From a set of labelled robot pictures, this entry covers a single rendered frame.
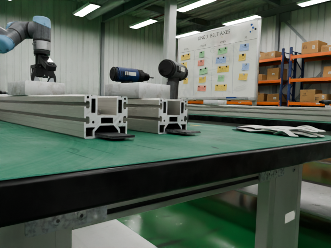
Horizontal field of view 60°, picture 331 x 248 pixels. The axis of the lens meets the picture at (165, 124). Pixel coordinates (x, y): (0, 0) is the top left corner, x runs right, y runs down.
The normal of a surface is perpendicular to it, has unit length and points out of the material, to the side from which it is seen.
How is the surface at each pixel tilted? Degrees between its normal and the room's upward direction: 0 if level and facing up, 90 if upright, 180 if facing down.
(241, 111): 90
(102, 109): 90
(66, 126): 90
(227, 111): 90
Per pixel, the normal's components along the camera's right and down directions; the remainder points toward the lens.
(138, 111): -0.73, 0.02
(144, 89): 0.69, 0.07
